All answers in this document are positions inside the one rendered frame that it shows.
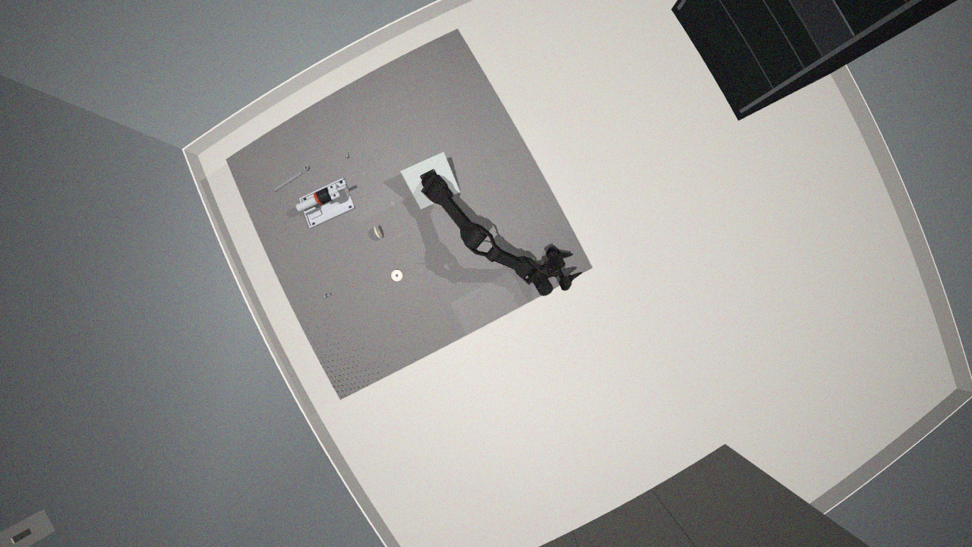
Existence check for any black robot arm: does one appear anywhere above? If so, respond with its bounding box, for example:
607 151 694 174
420 169 566 296

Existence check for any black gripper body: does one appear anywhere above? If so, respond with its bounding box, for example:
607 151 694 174
542 245 572 291

